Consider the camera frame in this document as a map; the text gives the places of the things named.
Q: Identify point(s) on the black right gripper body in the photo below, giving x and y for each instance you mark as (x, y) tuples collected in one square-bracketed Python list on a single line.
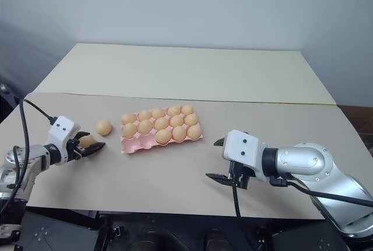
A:
[(240, 176)]

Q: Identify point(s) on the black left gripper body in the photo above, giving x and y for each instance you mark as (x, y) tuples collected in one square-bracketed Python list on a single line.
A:
[(72, 150)]

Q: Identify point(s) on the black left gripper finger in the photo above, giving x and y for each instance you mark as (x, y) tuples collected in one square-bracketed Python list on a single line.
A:
[(81, 134), (93, 148)]

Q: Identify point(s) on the orange egg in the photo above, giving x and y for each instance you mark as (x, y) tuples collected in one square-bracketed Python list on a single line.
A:
[(129, 129), (190, 119), (145, 126), (161, 123), (128, 118), (163, 136), (179, 133), (187, 109), (194, 131), (176, 120), (104, 128), (87, 141), (144, 114), (158, 113), (173, 110)]

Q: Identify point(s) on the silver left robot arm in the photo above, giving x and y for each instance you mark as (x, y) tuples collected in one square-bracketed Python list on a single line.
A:
[(27, 163)]

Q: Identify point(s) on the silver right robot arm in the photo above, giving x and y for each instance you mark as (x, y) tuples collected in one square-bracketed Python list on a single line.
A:
[(320, 175)]

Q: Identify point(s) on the pink egg tray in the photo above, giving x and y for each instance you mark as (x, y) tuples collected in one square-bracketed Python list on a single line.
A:
[(134, 146)]

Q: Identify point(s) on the beige paper sheet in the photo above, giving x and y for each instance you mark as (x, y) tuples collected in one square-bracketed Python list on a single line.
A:
[(163, 175)]

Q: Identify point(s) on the cream board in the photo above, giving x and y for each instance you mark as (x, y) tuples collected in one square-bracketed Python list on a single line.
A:
[(186, 73)]

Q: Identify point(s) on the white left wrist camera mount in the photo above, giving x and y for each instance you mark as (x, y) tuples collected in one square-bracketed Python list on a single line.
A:
[(59, 136)]

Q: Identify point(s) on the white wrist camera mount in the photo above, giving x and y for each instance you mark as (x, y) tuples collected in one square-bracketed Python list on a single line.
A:
[(244, 149), (59, 136)]

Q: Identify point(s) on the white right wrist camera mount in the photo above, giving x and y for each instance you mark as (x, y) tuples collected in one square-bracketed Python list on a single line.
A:
[(244, 149)]

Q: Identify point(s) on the black frame under table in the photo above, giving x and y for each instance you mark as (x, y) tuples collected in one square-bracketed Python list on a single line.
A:
[(64, 230)]

